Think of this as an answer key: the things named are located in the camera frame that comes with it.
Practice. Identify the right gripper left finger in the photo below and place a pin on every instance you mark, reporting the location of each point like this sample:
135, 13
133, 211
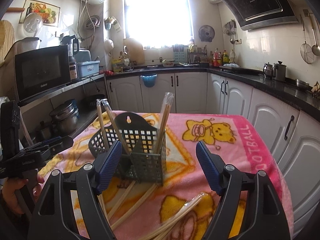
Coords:
53, 217

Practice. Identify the chopstick pair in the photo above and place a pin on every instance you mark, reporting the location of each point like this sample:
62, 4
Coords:
164, 114

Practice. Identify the person's left hand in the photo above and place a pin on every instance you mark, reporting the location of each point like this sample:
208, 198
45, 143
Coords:
13, 184

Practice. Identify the stacked steel pots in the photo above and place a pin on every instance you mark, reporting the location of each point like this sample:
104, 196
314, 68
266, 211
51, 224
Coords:
65, 117

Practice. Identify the pink cartoon blanket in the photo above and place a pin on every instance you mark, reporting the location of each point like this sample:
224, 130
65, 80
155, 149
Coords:
220, 155

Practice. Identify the black microwave oven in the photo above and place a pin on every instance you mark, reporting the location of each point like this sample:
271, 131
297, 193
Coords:
39, 70

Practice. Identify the wrapped chopsticks in basket left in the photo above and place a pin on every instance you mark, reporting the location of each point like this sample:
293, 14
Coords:
101, 122

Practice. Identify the wrapped chopsticks in basket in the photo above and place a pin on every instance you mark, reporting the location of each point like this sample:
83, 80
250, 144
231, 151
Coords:
101, 122
115, 127

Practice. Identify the wrapped chopsticks on blanket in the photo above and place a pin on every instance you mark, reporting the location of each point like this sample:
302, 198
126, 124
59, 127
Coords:
170, 223
141, 200

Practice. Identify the wrapped chopsticks in basket right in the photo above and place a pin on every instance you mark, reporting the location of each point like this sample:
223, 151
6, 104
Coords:
115, 127

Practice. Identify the dark green utensil basket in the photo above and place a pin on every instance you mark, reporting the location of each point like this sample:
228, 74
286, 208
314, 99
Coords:
145, 160

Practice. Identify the blue plastic storage box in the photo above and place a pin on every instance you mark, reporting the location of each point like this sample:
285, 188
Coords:
88, 68

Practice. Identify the steel kettle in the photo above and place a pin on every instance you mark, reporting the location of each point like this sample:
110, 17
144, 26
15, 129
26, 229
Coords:
268, 71

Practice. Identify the blue hanging trash bin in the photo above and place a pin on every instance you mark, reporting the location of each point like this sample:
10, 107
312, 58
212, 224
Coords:
148, 80

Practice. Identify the red sauce bottle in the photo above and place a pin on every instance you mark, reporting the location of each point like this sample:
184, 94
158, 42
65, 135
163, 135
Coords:
217, 61

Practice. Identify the black range hood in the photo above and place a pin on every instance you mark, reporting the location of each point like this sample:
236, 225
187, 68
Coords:
254, 14

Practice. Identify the fruit picture on wall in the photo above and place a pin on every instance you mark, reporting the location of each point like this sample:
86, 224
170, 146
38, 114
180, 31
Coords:
48, 12

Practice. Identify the hanging wire strainer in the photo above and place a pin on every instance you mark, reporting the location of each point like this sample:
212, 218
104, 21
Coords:
305, 49

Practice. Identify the round wall vent fan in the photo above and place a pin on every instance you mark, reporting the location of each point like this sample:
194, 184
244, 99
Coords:
206, 33

